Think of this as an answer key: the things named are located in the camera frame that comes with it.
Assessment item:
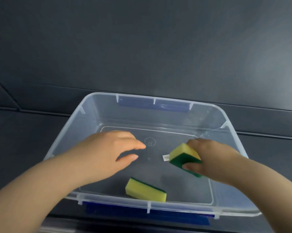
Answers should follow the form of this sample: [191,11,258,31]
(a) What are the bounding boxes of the person's left hand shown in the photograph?
[65,130,146,185]

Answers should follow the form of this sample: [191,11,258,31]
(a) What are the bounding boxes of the person's right hand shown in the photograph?
[182,138,245,185]

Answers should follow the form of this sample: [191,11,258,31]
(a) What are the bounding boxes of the yellow green sponge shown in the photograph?
[169,143,204,178]
[125,177,167,203]

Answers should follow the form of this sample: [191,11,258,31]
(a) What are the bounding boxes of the person's right forearm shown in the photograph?
[226,156,292,233]

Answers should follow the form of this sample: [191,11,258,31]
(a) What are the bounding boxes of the person's left forearm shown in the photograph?
[0,153,88,233]

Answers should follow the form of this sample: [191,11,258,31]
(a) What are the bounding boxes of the clear plastic storage bin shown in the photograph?
[43,92,262,220]

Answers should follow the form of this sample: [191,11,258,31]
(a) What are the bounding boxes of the blue bin latch handle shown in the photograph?
[117,95,190,112]
[82,201,215,226]

